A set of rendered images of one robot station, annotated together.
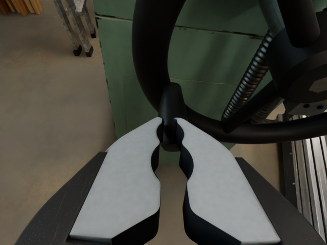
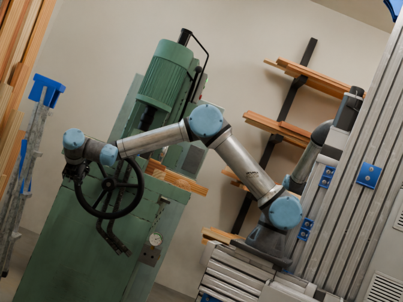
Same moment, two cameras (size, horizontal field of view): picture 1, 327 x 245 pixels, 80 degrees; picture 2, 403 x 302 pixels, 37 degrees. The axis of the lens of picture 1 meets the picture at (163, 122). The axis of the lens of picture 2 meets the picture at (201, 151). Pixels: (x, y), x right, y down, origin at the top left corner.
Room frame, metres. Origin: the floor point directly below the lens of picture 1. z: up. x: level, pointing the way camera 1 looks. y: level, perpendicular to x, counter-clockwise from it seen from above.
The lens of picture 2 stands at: (-2.21, -0.95, 1.00)
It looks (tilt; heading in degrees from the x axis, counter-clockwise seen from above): 2 degrees up; 13
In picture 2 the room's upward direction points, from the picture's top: 22 degrees clockwise
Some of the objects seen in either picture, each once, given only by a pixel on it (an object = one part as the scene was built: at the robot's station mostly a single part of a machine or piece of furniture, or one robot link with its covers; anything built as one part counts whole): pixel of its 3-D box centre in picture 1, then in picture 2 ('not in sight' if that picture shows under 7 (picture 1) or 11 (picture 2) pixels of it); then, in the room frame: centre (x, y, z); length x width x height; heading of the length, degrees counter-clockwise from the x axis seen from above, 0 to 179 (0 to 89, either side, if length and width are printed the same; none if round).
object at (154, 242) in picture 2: not in sight; (155, 240); (0.33, -0.33, 0.65); 0.06 x 0.04 x 0.08; 102
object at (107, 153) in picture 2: not in sight; (101, 153); (-0.16, -0.14, 0.93); 0.11 x 0.11 x 0.08; 11
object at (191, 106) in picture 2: not in sight; (185, 117); (0.72, -0.14, 1.22); 0.09 x 0.08 x 0.15; 12
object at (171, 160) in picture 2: not in sight; (170, 154); (0.70, -0.15, 1.02); 0.09 x 0.07 x 0.12; 102
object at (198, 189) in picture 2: not in sight; (154, 171); (0.51, -0.15, 0.92); 0.54 x 0.02 x 0.04; 102
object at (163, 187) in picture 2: not in sight; (128, 172); (0.38, -0.08, 0.87); 0.61 x 0.30 x 0.06; 102
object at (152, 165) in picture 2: not in sight; (141, 163); (0.41, -0.11, 0.93); 0.22 x 0.01 x 0.06; 102
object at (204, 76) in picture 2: not in sight; (197, 87); (0.82, -0.10, 1.40); 0.10 x 0.06 x 0.16; 12
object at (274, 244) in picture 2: not in sight; (268, 238); (0.08, -0.79, 0.87); 0.15 x 0.15 x 0.10
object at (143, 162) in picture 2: not in sight; (129, 163); (0.30, -0.10, 0.91); 0.15 x 0.14 x 0.09; 102
